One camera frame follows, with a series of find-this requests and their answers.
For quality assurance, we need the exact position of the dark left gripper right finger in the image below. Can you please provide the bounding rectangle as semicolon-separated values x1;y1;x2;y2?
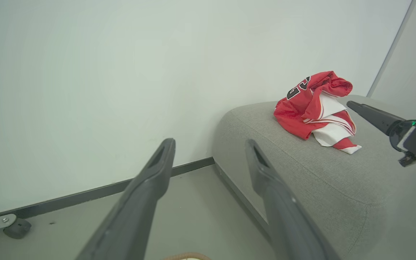
245;139;340;260

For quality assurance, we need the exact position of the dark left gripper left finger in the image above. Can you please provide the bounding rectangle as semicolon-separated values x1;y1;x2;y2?
76;138;176;260

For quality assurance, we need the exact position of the red and white jersey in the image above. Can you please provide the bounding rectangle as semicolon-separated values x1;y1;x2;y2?
274;71;362;155

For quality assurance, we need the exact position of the grey fabric sofa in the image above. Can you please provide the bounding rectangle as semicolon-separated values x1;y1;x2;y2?
212;95;416;260

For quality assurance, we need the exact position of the black caster wheel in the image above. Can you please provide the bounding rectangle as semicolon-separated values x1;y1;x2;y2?
4;218;32;239

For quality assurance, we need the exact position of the black wall baseboard strip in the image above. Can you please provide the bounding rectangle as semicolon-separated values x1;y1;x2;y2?
0;157;215;220

